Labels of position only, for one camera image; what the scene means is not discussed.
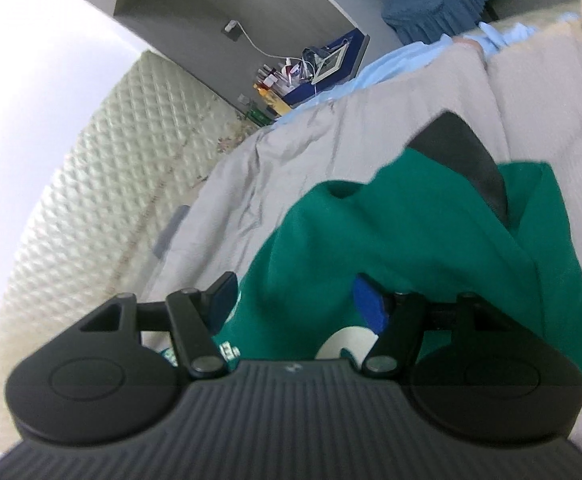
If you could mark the yellow bottle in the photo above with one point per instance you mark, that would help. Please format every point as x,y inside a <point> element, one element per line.
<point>266,94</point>

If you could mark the blue tray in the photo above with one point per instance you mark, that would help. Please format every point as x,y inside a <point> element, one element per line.
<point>343,40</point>

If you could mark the cluster of cosmetic bottles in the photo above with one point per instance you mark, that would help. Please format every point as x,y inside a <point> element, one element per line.
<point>283,77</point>

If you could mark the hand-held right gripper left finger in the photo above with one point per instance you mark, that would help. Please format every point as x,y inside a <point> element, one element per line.
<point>223,301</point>

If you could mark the blue skirted chair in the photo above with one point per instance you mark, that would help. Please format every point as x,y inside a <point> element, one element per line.
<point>416,7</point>

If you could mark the cream quilted headboard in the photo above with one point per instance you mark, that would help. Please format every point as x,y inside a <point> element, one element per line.
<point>121,160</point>

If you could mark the grey blanket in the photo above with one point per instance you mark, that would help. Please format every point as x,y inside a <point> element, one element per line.
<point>321,135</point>

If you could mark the white charger plug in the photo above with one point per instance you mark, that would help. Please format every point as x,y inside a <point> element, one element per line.
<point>231,26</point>

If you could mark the white framed tablet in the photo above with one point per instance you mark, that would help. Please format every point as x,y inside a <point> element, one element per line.
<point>332,64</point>

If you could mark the green bottle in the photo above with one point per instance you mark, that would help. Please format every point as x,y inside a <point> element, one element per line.
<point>257,116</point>

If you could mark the green hoodie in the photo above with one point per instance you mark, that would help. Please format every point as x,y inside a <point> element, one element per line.
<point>396,240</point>

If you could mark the light blue bed sheet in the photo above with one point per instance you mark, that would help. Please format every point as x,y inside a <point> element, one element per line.
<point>411,55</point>

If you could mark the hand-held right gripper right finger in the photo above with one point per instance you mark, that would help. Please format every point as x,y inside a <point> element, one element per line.
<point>368,305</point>

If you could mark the grey nightstand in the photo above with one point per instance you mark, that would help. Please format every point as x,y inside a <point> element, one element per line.
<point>361,60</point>

